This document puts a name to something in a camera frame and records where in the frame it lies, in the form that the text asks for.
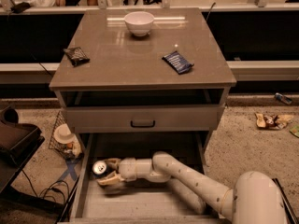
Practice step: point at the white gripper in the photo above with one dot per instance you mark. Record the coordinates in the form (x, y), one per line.
(127, 168)

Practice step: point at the blue pepsi can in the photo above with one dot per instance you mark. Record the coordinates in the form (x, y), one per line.
(100, 168)

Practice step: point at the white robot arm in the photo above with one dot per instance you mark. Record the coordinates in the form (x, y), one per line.
(254, 199)

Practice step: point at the open grey lower drawer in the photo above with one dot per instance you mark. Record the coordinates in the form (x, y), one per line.
(140, 201)

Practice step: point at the grey drawer cabinet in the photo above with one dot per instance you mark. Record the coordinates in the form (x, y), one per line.
(125, 70)

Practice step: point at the black chip bag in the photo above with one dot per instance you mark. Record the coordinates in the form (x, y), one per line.
(76, 56)

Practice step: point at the blue snack bag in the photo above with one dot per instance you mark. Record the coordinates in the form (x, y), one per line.
(178, 62)

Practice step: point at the white bowl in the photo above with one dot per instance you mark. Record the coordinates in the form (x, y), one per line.
(139, 23)

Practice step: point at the black bar on floor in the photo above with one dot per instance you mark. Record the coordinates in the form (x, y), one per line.
(291, 216)

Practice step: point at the green packet on floor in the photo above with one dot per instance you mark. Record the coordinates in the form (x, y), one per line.
(294, 130)

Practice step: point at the small black device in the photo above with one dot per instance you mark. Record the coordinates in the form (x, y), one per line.
(19, 8)

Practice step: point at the wire basket with items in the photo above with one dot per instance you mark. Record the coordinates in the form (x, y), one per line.
(63, 141)

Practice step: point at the closed grey drawer with handle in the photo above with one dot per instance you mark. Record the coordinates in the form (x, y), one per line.
(142, 119)

